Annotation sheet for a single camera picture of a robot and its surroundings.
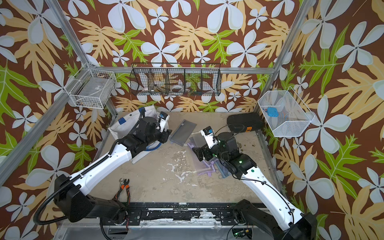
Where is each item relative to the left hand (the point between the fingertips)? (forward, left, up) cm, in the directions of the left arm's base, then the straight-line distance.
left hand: (167, 126), depth 79 cm
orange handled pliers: (-23, +25, -24) cm, 42 cm away
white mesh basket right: (+4, -68, +4) cm, 68 cm away
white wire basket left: (+20, +45, +9) cm, 50 cm away
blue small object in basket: (+11, -61, 0) cm, 62 cm away
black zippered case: (+23, -54, -23) cm, 63 cm away
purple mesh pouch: (+6, -16, -23) cm, 29 cm away
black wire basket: (+35, -3, +6) cm, 36 cm away
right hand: (-10, -17, -1) cm, 20 cm away
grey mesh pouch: (+14, -7, -25) cm, 29 cm away
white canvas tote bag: (+7, +27, -9) cm, 29 cm away
